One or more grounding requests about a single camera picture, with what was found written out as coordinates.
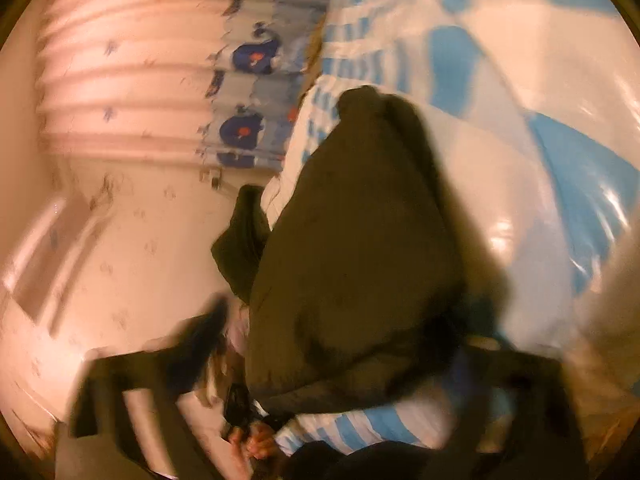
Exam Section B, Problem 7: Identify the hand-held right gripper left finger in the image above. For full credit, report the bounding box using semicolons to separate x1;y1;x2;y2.
67;297;238;480

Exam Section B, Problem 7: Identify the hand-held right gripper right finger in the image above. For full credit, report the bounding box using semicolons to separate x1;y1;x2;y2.
440;332;588;480

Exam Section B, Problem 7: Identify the dark olive jacket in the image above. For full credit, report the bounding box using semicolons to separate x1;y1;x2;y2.
212;85;483;411

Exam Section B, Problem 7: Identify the brown fluffy cloth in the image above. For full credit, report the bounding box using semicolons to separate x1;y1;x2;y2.
200;305;251;411

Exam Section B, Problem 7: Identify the small dark cloth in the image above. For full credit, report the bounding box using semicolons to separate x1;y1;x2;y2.
222;375;281;436

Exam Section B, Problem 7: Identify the red striped cloth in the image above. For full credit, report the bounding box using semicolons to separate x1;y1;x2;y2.
227;420;281;478

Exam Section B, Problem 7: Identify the beige cloth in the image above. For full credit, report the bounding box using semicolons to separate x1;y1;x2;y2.
570;225;640;466

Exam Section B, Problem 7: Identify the whale print curtain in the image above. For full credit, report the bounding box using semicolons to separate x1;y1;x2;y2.
197;0;333;171

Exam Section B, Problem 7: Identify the blue checked bed cover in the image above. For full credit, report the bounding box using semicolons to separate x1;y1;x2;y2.
260;0;633;453

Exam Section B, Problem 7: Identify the pink curtain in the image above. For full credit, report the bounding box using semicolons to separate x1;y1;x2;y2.
35;0;241;158

